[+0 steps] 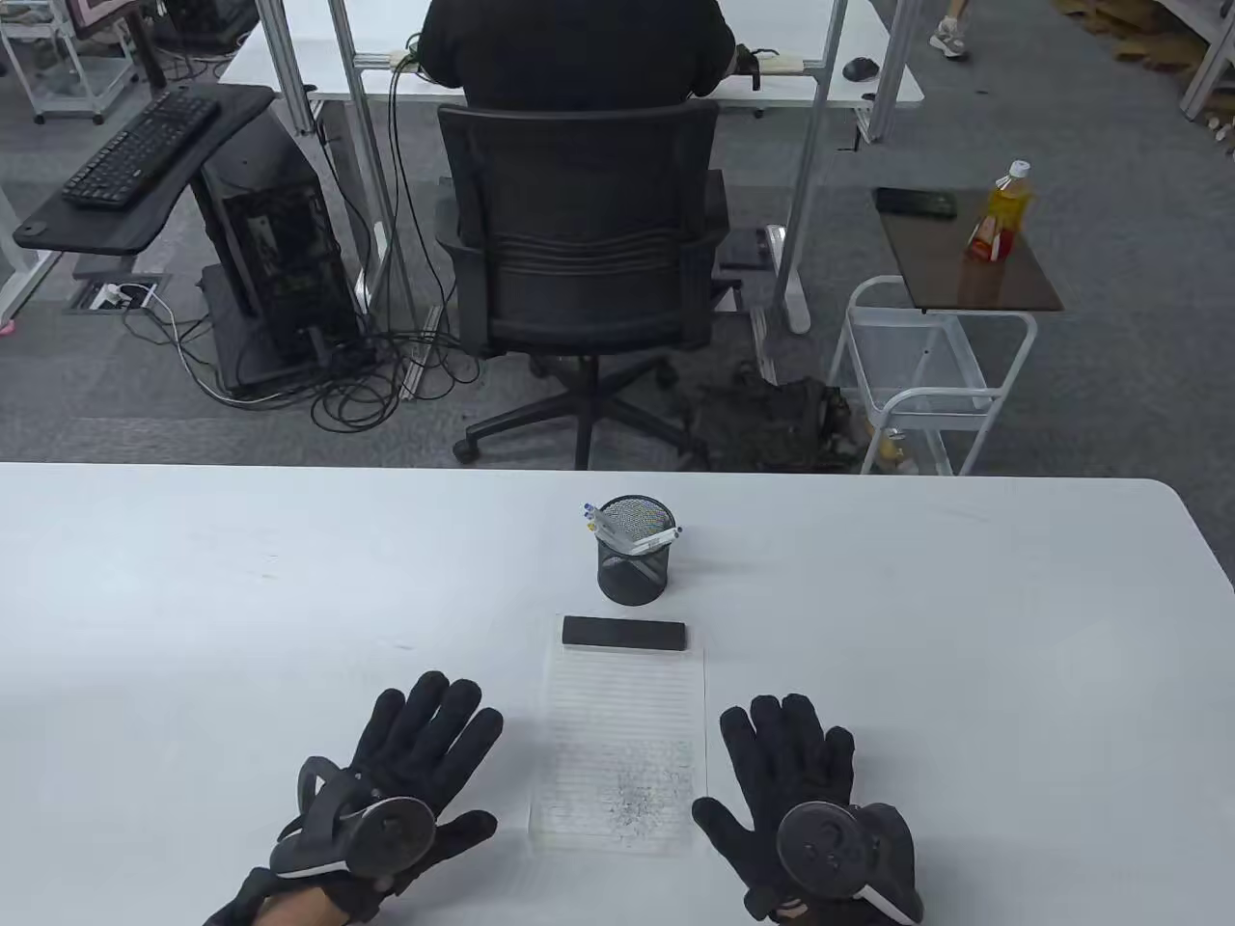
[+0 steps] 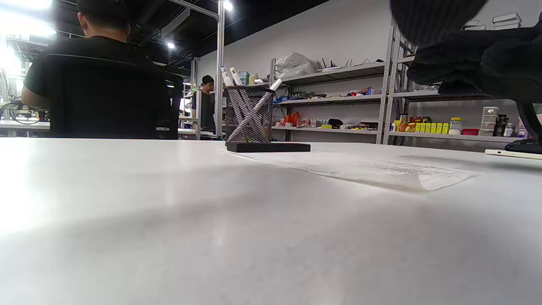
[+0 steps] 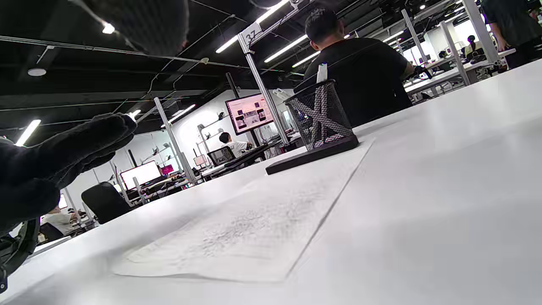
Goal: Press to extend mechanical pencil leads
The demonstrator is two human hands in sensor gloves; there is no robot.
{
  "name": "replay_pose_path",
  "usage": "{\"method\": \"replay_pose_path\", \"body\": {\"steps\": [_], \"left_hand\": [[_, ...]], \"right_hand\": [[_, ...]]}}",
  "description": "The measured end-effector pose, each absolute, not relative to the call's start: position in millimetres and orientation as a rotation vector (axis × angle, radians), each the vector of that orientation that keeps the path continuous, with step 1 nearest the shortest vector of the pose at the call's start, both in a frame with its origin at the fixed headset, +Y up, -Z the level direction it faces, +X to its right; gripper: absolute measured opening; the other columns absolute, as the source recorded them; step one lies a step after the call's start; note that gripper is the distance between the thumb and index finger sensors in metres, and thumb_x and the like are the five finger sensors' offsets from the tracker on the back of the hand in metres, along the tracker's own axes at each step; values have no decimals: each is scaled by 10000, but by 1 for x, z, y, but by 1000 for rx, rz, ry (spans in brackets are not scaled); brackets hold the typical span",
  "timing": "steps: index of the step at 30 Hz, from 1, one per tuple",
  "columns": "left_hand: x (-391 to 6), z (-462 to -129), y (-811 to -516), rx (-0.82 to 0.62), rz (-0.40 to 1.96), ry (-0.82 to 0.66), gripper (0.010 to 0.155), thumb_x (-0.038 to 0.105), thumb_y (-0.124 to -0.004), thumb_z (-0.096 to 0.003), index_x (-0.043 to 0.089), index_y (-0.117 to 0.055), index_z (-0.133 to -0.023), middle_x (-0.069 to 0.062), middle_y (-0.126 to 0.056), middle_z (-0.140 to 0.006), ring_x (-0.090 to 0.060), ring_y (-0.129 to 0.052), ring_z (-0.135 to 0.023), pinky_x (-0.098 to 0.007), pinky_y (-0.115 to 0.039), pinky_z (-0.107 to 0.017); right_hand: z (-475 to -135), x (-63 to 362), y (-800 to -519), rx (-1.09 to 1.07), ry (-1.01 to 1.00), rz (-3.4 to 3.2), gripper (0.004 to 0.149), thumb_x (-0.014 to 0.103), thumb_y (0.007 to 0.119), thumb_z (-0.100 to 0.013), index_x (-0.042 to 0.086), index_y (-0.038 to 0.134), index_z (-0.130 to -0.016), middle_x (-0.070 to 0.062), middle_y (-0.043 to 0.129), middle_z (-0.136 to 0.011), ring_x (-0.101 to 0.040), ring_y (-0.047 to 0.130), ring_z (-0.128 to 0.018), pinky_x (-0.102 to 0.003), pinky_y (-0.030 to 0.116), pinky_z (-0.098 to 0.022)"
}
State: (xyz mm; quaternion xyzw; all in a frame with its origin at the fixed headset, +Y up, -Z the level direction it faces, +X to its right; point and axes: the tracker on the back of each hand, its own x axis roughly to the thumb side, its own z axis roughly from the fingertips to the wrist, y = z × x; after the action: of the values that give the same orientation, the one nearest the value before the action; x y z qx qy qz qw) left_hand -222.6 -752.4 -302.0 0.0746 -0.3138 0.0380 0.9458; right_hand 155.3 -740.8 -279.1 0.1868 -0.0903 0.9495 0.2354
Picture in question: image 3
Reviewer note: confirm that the black mesh pencil holder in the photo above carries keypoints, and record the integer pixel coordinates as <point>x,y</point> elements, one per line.
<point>301,118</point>

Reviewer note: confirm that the aluminium frame post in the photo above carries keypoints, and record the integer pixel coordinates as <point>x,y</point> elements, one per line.
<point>175,140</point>
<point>478,25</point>
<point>455,55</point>
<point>264,93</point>
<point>413,34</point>

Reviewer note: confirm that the round ceiling detector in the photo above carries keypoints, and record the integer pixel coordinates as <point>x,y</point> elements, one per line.
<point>37,72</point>

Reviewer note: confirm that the person's right hand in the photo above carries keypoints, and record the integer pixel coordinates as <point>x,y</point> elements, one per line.
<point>42,178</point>

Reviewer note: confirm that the long ceiling light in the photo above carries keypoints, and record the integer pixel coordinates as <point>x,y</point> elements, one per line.
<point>27,132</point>
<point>254,23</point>
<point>305,59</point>
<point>180,114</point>
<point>108,28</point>
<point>286,48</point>

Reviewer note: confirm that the white screen monitor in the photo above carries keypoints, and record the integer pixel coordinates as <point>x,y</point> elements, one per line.
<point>141,173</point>

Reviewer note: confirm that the black rectangular block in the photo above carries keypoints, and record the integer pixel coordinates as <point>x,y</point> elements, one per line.
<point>313,154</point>

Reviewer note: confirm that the white desk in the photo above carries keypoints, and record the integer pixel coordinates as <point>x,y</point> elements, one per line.
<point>444,76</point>

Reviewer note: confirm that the dark laptop screen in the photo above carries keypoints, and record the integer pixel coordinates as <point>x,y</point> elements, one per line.
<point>221,156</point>

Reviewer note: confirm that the lined paper sheet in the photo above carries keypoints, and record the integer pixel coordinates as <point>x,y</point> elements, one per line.
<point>254,228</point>

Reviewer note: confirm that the pink screen monitor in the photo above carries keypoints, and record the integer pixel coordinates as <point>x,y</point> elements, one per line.
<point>249,113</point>

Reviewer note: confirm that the black and white hand controller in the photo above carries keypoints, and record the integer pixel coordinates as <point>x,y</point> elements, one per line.
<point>31,241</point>

